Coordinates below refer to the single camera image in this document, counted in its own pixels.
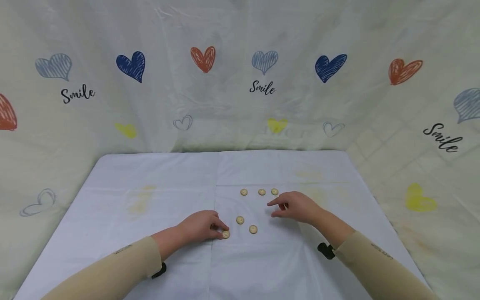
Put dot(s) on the person's right hand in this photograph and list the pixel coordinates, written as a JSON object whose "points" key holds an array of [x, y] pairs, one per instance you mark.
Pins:
{"points": [[302, 207]]}

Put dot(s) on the person's left hand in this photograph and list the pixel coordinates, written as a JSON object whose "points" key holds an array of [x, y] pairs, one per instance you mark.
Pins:
{"points": [[197, 227]]}

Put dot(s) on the person's left index finger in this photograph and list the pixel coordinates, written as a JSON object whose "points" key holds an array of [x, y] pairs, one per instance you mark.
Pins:
{"points": [[220, 224]]}

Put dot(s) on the person's right index finger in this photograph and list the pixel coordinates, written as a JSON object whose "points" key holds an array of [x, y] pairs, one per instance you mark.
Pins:
{"points": [[276, 201]]}

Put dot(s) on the person's right thumb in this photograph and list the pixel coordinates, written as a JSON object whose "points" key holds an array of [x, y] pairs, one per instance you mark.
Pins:
{"points": [[280, 213]]}

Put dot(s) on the person's right fingers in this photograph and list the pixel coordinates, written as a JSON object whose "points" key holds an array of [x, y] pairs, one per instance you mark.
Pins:
{"points": [[284, 206]]}

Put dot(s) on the person's left thumb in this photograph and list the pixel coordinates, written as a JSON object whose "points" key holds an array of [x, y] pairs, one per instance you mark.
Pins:
{"points": [[216, 234]]}

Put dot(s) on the person's right forearm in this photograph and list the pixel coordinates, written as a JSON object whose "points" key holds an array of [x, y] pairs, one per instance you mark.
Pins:
{"points": [[371, 266]]}

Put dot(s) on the person's left forearm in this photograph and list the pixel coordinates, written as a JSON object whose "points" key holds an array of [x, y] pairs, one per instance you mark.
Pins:
{"points": [[112, 271]]}

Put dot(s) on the black wrist band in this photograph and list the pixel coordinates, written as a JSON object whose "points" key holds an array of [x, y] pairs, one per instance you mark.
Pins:
{"points": [[159, 271], [326, 251]]}

